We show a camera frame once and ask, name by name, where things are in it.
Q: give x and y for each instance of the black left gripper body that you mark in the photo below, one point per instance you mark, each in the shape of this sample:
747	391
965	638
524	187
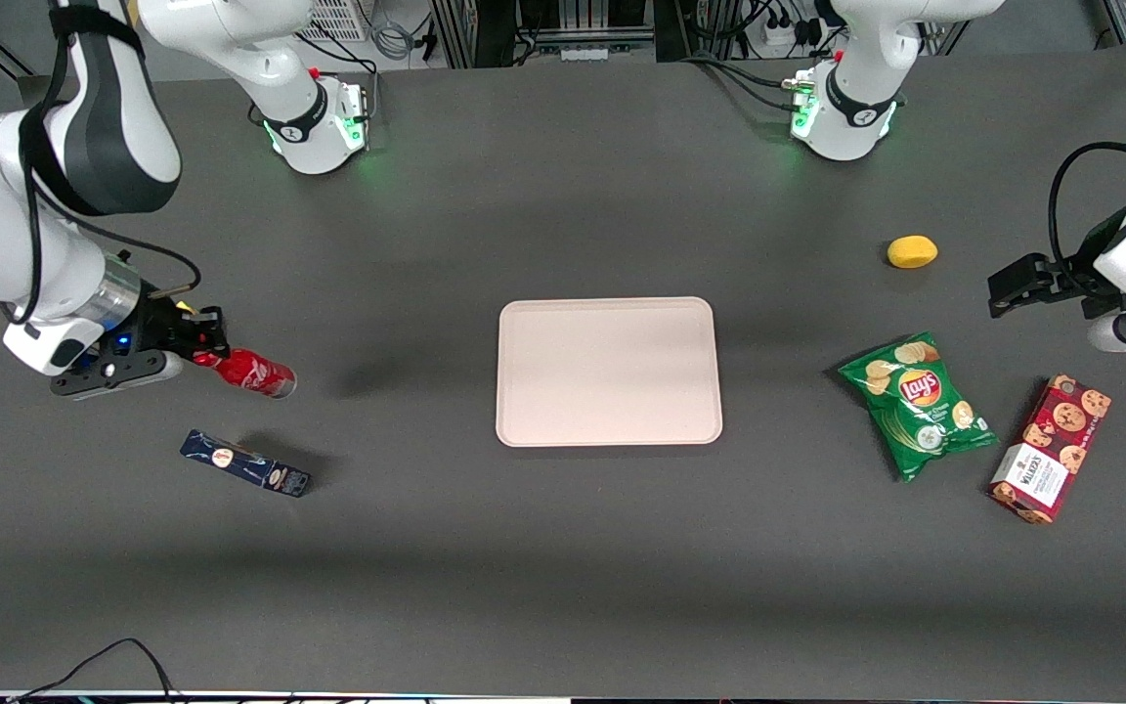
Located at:
1068	276

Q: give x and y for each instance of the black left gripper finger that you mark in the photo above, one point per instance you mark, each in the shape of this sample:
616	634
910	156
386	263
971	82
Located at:
1034	264
1011	291

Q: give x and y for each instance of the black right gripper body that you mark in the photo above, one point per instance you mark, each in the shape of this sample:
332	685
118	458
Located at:
160	328

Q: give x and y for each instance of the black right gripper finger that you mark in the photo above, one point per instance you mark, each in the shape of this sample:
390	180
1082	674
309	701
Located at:
206	321
199	352

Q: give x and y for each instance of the red coke bottle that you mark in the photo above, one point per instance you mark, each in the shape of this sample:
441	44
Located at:
260	374

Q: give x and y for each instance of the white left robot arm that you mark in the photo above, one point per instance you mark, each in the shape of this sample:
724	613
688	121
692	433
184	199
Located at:
846	127

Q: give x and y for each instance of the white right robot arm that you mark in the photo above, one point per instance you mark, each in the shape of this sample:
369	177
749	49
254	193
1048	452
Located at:
304	117

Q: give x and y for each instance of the pale pink plastic tray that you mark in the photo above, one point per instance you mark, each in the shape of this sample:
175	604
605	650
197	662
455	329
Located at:
609	372

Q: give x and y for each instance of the yellow lemon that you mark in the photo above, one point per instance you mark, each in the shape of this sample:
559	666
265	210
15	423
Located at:
912	252

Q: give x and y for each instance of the dark blue snack box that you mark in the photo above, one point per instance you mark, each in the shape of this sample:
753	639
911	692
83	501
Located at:
245	463

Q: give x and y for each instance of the green chips bag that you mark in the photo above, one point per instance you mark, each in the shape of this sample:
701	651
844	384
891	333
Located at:
920	406

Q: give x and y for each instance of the red cookie box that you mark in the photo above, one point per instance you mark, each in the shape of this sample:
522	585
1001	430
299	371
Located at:
1052	450

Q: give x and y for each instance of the white perforated box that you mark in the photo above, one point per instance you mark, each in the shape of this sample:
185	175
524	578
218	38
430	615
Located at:
338	18

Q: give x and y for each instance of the white power strip with plugs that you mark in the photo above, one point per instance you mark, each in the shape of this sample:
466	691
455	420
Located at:
788	31

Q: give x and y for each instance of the small white power strip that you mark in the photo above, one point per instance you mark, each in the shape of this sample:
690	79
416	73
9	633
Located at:
584	54

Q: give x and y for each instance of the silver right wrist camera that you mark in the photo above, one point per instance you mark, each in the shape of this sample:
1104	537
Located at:
118	374

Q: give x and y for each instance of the black aluminium frame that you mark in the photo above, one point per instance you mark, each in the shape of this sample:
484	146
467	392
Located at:
470	29

